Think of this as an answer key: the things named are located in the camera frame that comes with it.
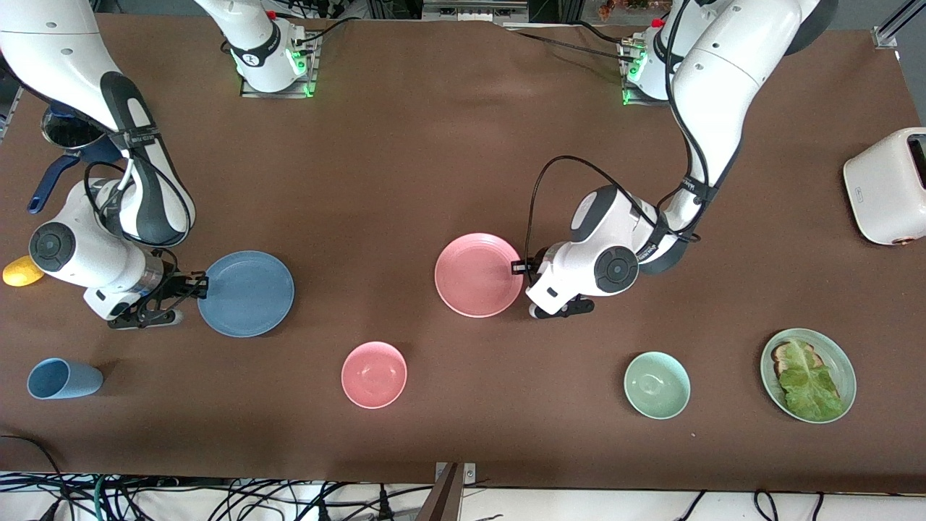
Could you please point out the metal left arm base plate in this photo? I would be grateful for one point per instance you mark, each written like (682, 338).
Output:
(629, 90)

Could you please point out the brown table cover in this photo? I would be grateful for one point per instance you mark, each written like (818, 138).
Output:
(463, 145)

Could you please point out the yellow lemon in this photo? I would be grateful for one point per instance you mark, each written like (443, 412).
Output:
(18, 273)

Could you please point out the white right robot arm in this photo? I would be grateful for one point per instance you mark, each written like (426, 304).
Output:
(43, 51)

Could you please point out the blue plate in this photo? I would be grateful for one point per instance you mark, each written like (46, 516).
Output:
(249, 293)

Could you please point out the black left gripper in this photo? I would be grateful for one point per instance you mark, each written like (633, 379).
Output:
(534, 270)

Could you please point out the white toaster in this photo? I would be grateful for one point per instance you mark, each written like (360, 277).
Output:
(886, 188)

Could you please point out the green lettuce leaf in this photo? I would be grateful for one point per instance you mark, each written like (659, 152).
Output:
(810, 387)

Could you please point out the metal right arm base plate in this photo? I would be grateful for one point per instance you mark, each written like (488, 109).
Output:
(304, 79)

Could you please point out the green bowl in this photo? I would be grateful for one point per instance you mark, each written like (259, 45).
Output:
(657, 385)

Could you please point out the green plate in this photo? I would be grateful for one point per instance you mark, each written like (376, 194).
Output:
(843, 362)

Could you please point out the pink plate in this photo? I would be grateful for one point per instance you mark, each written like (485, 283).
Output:
(477, 275)

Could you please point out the metal bracket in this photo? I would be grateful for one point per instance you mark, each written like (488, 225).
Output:
(470, 474)

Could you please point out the pink bowl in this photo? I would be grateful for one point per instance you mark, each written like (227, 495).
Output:
(374, 375)

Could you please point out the toasted bread slice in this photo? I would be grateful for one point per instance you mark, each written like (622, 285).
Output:
(781, 354)

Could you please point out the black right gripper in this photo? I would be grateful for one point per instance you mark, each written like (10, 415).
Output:
(173, 282)

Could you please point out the glass saucepan lid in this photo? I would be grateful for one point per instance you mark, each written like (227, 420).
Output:
(69, 134)

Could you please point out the aluminium frame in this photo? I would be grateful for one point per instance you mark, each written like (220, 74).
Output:
(474, 9)

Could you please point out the brown post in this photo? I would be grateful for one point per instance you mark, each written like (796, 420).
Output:
(445, 499)

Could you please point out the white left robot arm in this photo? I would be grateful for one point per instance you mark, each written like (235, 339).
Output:
(723, 79)

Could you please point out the dark blue saucepan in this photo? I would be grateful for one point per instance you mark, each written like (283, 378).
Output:
(51, 181)

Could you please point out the blue cup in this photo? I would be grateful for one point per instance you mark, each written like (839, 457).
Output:
(65, 379)

